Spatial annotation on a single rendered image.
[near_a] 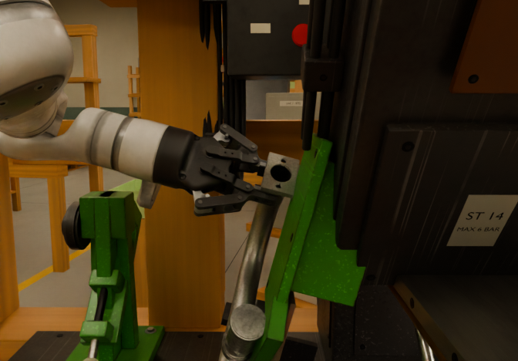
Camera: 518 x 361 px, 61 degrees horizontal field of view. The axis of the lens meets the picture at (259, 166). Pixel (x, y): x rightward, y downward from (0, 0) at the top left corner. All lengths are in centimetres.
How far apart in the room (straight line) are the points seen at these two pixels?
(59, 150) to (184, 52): 33
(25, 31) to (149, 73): 56
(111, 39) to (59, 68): 1158
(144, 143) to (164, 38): 32
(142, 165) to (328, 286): 25
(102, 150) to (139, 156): 5
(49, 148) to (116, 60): 1120
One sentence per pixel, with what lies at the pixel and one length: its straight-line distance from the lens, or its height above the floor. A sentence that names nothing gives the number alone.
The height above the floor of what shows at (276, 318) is 110.
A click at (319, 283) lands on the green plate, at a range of 47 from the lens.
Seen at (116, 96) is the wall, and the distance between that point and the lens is 1174.
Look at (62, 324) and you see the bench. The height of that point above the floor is 88.
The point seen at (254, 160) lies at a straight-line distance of 56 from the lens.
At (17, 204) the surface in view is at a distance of 625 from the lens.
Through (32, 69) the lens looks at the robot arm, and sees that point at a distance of 28.
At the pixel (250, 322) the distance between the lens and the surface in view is 48.
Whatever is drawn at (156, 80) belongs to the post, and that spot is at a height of 135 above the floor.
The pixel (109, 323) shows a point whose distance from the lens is 71.
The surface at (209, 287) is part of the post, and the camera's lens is 87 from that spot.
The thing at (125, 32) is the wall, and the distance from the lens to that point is 1173.
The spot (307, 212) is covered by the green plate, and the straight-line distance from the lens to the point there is 44.
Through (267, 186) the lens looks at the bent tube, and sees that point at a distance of 53.
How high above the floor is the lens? 131
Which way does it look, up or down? 8 degrees down
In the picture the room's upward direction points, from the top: straight up
